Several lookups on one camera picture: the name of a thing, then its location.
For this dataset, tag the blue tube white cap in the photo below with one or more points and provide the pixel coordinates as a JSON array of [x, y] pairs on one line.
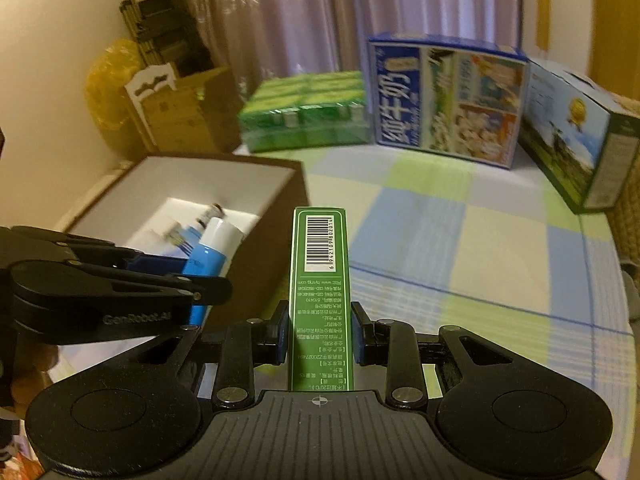
[[205, 260]]

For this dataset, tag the yellow plastic bag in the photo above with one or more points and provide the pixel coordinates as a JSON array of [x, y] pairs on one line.
[[110, 95]]

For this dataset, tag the grey cloth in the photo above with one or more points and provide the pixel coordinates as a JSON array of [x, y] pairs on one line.
[[631, 290]]

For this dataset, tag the black folding cart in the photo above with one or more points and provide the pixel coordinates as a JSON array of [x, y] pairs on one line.
[[160, 25]]

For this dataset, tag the pink curtain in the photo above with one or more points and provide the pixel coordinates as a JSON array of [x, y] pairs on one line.
[[325, 10]]

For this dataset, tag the person's left hand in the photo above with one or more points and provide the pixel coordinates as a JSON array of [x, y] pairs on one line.
[[35, 380]]

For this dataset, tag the brown cardboard box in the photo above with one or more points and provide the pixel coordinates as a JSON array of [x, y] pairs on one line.
[[200, 110]]

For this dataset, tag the white carved chair back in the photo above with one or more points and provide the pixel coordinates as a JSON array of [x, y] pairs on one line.
[[145, 85]]

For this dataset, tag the green white milk carton box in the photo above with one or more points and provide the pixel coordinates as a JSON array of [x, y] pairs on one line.
[[565, 150]]

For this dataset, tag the small green box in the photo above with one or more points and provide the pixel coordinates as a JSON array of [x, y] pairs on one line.
[[322, 285]]

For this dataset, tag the plaid tablecloth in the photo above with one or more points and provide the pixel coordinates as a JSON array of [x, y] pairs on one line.
[[475, 260]]

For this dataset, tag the white plug adapter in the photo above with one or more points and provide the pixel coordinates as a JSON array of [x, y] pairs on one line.
[[172, 234]]

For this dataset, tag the blue milk carton box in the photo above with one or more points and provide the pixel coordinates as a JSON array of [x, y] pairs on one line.
[[440, 105]]

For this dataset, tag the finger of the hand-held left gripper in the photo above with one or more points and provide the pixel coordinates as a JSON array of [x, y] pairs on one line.
[[150, 285], [155, 264]]

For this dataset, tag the brown storage box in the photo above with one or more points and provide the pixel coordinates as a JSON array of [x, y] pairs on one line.
[[270, 245]]

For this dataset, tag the green wrapped tissue pack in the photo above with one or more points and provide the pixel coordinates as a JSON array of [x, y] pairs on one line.
[[300, 115]]

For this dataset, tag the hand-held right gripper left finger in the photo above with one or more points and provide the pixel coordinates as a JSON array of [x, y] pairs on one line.
[[284, 335]]

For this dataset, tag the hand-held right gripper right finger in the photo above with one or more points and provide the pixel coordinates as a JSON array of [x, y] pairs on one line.
[[357, 335]]

